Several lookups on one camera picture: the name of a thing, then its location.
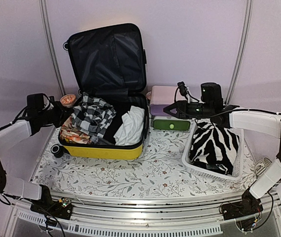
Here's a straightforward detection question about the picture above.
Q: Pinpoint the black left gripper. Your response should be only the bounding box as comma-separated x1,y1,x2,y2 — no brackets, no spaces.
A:
39,100,75,127

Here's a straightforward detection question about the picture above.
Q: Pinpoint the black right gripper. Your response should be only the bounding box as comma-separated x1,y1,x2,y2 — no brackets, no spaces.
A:
163,100,212,120

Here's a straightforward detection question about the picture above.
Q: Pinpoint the zebra striped cloth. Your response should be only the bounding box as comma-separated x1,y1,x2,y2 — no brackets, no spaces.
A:
188,121,241,175

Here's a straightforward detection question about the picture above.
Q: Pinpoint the white plastic basket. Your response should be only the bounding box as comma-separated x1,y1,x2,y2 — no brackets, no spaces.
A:
181,120,245,182

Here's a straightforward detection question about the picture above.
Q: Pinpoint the yellow Pikachu suitcase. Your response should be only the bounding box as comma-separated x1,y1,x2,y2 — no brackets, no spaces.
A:
51,23,149,160

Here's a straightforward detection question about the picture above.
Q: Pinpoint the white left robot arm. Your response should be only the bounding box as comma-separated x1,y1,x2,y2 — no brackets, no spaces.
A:
0,93,68,214

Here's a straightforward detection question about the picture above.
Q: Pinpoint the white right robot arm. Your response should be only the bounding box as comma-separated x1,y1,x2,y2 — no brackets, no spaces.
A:
163,81,281,215

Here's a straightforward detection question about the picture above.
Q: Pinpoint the green drawer box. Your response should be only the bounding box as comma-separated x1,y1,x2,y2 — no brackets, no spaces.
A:
153,116,191,131

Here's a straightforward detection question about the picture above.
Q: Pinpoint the pink purple drawer box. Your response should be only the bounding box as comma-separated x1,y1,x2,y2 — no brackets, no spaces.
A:
149,85,177,116

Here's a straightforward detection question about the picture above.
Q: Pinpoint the orange floral cloth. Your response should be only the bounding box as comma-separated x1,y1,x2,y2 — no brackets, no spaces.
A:
59,116,91,144

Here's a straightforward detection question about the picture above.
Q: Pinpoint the red patterned cup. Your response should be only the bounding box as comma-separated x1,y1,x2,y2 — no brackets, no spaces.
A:
60,94,76,106

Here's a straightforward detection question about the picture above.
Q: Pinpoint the black white plaid cloth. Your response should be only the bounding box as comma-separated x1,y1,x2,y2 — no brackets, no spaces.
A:
70,94,116,145

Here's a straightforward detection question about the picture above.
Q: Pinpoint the white garment in suitcase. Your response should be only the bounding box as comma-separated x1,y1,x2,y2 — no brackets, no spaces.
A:
113,106,145,146

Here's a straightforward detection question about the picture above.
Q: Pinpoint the floral table mat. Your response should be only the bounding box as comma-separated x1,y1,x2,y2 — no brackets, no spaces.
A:
33,128,255,199

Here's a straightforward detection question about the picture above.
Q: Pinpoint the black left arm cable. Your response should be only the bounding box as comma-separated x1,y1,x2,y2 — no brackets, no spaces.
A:
0,93,52,205

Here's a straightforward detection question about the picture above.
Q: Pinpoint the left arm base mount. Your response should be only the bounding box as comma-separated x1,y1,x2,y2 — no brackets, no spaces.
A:
30,199,73,220

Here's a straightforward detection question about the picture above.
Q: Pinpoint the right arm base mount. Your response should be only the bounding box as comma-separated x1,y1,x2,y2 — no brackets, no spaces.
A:
219,188,263,220

